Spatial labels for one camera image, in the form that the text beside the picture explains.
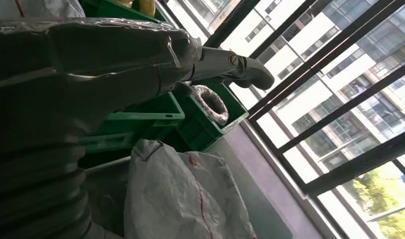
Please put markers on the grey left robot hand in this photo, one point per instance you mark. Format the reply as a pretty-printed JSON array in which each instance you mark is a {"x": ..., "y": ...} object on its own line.
[{"x": 90, "y": 66}]

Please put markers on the white courier bag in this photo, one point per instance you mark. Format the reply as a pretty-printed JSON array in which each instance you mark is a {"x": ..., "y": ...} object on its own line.
[
  {"x": 175, "y": 198},
  {"x": 50, "y": 8}
]

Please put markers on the green crate holding yellow coils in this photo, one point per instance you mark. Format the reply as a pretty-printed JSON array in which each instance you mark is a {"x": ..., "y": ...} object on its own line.
[{"x": 103, "y": 8}]

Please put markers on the white courier bag, red line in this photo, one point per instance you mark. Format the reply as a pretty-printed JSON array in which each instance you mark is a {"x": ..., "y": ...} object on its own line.
[{"x": 50, "y": 8}]

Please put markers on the green crate holding courier bag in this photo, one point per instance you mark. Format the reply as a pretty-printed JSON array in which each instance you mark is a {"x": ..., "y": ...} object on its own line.
[{"x": 156, "y": 115}]

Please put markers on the green crate holding wrapped coils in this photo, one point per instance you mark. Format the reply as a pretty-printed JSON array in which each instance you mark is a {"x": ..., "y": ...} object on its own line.
[{"x": 195, "y": 132}]

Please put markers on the black framed window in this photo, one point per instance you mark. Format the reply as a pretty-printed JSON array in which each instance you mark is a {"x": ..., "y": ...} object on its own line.
[{"x": 354, "y": 165}]

